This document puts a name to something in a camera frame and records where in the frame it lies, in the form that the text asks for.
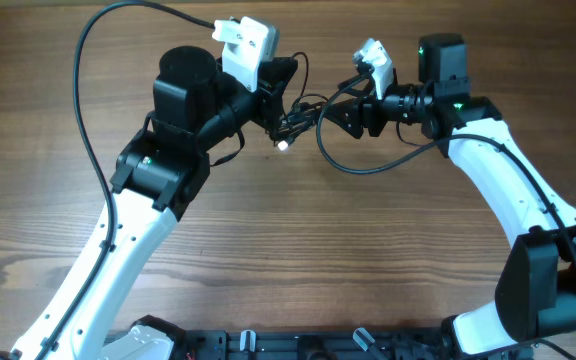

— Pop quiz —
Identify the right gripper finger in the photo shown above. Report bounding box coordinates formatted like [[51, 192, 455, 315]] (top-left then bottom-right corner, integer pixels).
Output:
[[337, 74, 373, 98], [323, 100, 364, 139]]

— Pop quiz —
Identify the black cable bundle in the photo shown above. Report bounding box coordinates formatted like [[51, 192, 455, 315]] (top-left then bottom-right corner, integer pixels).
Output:
[[272, 51, 332, 152]]

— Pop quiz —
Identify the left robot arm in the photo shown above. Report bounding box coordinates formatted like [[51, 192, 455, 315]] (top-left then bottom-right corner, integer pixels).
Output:
[[0, 46, 298, 359]]

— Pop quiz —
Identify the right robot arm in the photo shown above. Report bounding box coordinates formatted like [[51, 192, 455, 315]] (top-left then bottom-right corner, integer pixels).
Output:
[[321, 33, 576, 359]]

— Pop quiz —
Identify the right camera black cable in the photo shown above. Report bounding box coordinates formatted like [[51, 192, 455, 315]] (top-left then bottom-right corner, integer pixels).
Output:
[[315, 69, 576, 360]]

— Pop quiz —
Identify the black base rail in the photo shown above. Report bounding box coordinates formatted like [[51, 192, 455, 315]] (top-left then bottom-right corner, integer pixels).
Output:
[[182, 327, 534, 360]]

